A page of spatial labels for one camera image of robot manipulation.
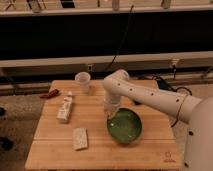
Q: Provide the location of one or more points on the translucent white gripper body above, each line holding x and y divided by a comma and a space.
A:
110, 109

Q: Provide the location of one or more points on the green ceramic bowl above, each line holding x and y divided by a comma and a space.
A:
125, 126

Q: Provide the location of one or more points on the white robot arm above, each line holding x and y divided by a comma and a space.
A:
196, 112

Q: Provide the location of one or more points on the black smartphone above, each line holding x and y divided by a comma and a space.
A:
137, 103

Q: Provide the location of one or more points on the clear plastic cup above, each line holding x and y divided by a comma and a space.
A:
83, 80

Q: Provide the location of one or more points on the white rectangular sponge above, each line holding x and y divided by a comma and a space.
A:
80, 138

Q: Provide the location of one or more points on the wooden folding table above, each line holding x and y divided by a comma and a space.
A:
52, 146

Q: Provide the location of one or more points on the white tube with cap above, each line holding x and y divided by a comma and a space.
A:
65, 108

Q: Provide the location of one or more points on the red brown object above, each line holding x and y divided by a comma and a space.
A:
50, 94

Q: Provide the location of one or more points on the white wall outlet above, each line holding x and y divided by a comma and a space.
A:
90, 68

